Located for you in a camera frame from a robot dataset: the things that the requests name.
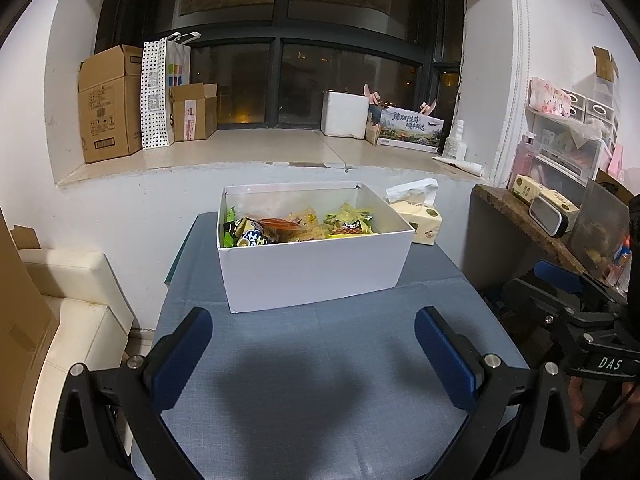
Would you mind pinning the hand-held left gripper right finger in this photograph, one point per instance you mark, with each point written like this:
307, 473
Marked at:
447, 360

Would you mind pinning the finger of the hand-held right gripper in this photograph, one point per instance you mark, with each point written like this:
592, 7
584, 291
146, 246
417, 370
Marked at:
530, 300
557, 275

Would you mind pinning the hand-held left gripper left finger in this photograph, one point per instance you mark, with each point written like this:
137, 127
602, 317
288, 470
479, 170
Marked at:
179, 360

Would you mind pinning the white cardboard box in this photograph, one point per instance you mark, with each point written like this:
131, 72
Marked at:
310, 270

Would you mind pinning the heap of mixed snack packets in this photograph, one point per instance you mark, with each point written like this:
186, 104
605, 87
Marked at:
300, 225

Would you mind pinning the person's right hand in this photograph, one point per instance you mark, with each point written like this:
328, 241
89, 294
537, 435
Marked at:
576, 400

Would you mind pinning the clear plastic container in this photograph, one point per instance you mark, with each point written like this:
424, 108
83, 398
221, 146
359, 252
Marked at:
597, 230

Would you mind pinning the brown side table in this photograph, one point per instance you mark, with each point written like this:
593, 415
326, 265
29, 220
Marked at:
515, 220

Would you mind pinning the cream leather sofa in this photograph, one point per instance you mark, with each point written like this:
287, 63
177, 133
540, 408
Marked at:
75, 310

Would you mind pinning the clear plastic drawer organizer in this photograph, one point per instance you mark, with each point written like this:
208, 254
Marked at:
575, 145

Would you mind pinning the blue tablecloth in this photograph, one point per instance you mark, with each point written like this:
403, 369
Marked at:
310, 380

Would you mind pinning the yellow tissue box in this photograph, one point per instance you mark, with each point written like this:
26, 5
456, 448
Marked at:
417, 220

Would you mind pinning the white tube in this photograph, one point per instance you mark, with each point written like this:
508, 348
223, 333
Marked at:
460, 165

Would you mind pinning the flat brown cardboard sheet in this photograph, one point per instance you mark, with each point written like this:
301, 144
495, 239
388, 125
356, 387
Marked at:
20, 320

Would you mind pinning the white plastic bottle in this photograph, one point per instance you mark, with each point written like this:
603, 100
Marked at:
456, 142

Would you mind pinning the pink floral cloth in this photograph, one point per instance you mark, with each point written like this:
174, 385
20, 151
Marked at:
550, 96

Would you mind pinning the printed landscape tissue box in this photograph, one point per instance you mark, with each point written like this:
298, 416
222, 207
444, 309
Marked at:
410, 130

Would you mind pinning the pink utensil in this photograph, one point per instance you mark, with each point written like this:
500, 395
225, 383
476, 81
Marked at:
427, 107
372, 94

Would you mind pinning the small brown box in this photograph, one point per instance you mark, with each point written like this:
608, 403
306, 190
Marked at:
371, 127

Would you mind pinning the small open cardboard box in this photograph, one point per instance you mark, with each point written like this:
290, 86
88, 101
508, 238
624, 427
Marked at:
192, 112

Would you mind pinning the white foam box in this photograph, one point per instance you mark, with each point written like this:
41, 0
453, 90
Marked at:
345, 115

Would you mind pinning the large brown cardboard box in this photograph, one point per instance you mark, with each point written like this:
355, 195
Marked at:
107, 105

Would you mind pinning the dotted white paper bag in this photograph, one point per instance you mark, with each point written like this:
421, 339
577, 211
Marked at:
155, 95

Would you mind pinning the white bag with colour squares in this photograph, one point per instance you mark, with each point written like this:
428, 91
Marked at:
179, 62

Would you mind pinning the cardboard piece on wall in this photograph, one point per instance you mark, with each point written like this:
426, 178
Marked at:
605, 64

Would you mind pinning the black window frame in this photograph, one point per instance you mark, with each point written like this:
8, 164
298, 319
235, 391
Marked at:
277, 40

